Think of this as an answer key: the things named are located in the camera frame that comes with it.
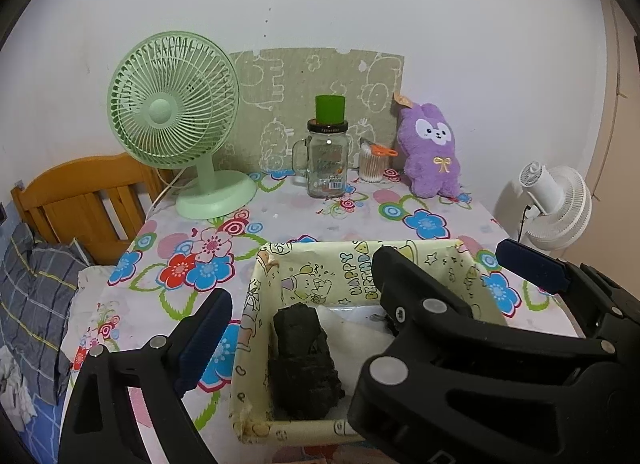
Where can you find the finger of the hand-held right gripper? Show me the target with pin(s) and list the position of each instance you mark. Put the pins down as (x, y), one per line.
(420, 284)
(535, 264)

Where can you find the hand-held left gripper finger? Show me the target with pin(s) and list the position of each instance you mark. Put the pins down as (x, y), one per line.
(202, 344)

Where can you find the yellow cartoon fabric basket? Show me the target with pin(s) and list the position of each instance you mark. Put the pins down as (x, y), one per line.
(325, 274)

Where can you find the black cloth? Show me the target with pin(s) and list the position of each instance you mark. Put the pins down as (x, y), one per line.
(300, 359)

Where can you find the white floor fan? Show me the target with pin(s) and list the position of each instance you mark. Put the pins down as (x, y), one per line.
(565, 214)

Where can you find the purple plush bunny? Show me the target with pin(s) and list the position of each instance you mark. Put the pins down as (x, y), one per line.
(432, 163)

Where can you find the cotton swab jar orange lid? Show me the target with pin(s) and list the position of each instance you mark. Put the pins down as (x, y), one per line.
(371, 166)

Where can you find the floral tablecloth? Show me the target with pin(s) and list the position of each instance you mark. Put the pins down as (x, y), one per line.
(310, 219)

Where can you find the glass jar mug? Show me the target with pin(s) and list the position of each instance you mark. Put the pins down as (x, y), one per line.
(325, 168)

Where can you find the beige wooden door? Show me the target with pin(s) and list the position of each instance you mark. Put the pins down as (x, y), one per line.
(625, 143)

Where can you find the grey plaid pillow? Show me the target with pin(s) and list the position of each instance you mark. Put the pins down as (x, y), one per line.
(35, 304)

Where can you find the blue checked bedsheet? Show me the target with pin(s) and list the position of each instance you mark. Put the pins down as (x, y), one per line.
(45, 434)

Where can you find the crumpled white cloth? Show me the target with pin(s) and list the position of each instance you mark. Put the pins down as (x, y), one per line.
(17, 389)

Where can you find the green plastic cup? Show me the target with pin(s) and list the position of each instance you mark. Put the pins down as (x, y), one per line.
(330, 108)

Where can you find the wooden bed headboard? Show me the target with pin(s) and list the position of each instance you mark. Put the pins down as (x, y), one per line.
(65, 183)

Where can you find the green desk fan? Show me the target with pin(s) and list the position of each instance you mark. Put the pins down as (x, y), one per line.
(160, 111)

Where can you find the green cartoon print board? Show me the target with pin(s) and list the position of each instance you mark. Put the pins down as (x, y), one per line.
(300, 73)

